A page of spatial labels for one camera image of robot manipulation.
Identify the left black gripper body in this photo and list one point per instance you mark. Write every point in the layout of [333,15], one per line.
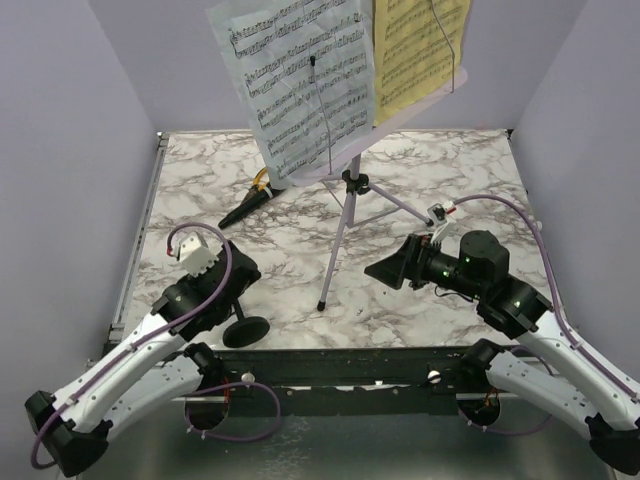
[199,280]

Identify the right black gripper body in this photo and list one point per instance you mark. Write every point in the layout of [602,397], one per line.
[415,263]

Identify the lilac perforated music stand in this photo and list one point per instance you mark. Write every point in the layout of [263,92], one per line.
[357,183]

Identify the white sheet music page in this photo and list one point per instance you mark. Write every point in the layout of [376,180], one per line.
[304,72]

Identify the yellow sheet music page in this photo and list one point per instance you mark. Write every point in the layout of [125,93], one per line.
[417,51]

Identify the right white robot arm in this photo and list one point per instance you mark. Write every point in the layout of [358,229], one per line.
[590,394]

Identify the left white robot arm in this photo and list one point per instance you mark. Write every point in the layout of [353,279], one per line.
[157,361]

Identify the black microphone desk stand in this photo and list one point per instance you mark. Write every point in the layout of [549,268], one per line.
[246,330]

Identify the black microphone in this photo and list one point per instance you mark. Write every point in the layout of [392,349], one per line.
[257,196]

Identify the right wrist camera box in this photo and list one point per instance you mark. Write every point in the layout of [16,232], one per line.
[442,216]

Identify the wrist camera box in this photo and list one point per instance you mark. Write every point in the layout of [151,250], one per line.
[442,216]
[193,254]

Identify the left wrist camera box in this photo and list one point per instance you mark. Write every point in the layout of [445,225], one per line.
[193,254]

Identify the yellow handled pliers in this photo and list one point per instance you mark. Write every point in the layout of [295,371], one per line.
[260,181]

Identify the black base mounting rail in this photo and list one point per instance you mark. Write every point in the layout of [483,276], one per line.
[339,382]

